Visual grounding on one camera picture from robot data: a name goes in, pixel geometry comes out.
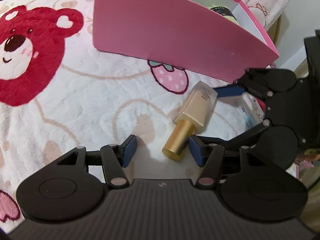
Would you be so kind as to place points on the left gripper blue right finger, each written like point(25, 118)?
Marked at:
point(208, 154)

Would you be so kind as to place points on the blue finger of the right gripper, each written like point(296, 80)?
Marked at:
point(229, 91)
point(232, 139)

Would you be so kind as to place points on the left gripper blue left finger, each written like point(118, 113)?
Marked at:
point(116, 157)

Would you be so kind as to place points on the gold foundation bottle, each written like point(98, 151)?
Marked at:
point(192, 117)

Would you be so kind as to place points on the green yarn ball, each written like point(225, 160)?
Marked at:
point(223, 11)

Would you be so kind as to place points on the small tissue pack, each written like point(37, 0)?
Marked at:
point(250, 109)

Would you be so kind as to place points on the pink cardboard box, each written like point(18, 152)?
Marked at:
point(185, 34)

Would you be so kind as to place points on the beige headboard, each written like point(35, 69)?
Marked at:
point(278, 29)

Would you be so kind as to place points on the bear print bed cover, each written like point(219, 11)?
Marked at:
point(94, 98)

